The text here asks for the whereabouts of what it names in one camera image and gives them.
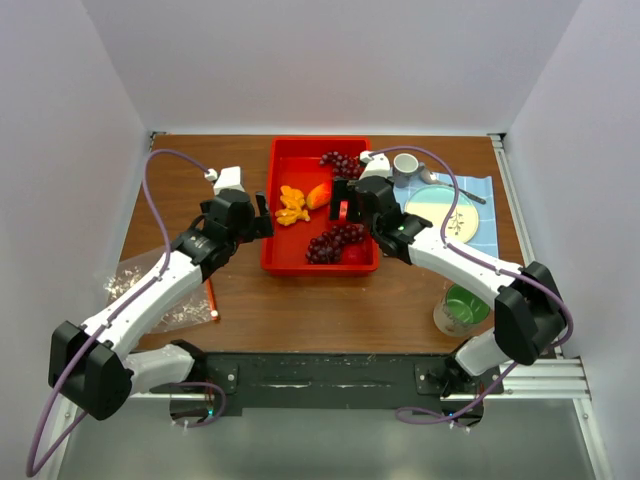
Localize red yellow mango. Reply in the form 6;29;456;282
306;181;332;210

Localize yellow orange segments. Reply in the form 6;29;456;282
275;185;311;226

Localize dark purple grape bunch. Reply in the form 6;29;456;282
305;224;366;265

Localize clear zip top bag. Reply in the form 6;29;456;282
104;247;220;334

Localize red apple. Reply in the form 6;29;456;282
338;200;349;221

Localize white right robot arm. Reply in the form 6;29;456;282
330;176;572;393

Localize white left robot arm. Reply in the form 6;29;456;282
48;189;274;420

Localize white grey mug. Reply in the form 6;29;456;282
392;153;425;188

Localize red plastic tray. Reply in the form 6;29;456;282
261;136;379;276

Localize red pomegranate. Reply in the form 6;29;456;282
341;244;367;265

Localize metal spoon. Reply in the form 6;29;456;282
419;169;486;205

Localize round blue yellow plate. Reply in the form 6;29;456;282
405;185;479;243

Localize blue checked cloth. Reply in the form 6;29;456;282
392;172;501;261

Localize green inside mug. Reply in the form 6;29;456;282
433;284;491;337

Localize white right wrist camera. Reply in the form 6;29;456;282
359;151;392;180

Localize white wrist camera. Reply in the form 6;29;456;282
204;166;245;195
359;151;392;180

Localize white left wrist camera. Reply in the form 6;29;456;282
204;166;245;195

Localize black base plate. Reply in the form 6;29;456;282
158;352;500;420

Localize aluminium frame rail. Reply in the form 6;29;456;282
489;134;614;479

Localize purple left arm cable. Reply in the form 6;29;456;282
25;148;229;478

